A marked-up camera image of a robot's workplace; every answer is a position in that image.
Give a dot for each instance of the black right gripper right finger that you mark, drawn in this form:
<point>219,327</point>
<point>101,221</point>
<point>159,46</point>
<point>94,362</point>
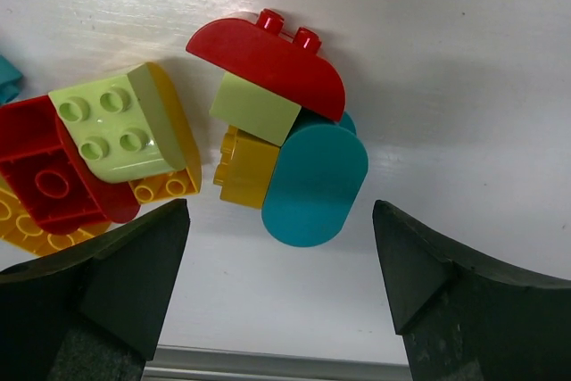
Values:
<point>464,315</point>

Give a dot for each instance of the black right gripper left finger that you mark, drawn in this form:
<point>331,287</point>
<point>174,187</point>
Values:
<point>94,311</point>

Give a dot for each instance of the teal oval lego brick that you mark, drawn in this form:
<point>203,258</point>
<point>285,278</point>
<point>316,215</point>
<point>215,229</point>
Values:
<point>319,172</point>

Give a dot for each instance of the small orange square brick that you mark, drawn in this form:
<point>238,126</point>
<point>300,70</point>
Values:
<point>245,168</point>

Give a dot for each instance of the orange flat 2x4 brick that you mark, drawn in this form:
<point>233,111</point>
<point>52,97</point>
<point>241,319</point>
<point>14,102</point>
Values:
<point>19,229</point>

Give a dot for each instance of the red curved open brick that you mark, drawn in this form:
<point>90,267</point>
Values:
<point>42,166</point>

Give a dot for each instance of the light green curved 2x2 brick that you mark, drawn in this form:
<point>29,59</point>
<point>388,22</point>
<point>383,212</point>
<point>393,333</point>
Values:
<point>120,125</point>

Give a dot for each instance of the teal brick beside red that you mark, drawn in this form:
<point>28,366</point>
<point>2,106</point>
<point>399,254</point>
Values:
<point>10,78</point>

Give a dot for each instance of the small light green brick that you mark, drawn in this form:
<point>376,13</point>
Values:
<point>254,109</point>

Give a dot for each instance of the red arch lego brick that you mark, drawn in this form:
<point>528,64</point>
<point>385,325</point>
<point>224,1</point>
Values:
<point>256,47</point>

